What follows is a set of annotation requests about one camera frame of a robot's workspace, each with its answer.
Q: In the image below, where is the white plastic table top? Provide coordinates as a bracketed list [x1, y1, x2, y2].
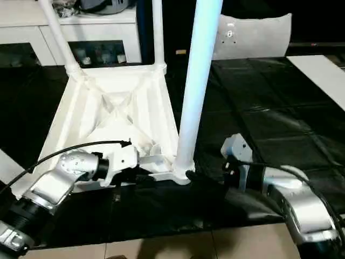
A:
[15, 63, 196, 201]

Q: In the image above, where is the white plastic table leg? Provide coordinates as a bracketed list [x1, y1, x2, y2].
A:
[0, 149, 30, 178]
[172, 0, 225, 179]
[151, 0, 168, 74]
[37, 0, 84, 78]

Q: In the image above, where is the black work mat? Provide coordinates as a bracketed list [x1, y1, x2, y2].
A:
[0, 55, 345, 248]

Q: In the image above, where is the white flat board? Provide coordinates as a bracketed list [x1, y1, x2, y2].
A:
[286, 54, 345, 113]

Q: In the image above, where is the light grey pillow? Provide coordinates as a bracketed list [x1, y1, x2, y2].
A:
[212, 12, 293, 61]

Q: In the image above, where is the dark bag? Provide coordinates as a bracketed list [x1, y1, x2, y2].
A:
[80, 0, 130, 15]

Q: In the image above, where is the black sofa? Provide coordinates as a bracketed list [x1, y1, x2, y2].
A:
[136, 0, 345, 59]

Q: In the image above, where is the white cabinet with glass doors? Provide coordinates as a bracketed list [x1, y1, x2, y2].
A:
[0, 5, 143, 67]

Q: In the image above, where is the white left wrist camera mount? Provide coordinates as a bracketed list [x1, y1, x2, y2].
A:
[101, 145, 141, 188]

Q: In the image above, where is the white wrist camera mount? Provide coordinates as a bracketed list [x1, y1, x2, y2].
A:
[101, 145, 141, 188]
[220, 133, 254, 193]

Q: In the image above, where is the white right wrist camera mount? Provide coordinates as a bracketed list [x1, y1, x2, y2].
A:
[220, 133, 254, 193]

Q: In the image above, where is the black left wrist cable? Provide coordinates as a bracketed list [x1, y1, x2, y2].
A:
[0, 140, 132, 194]

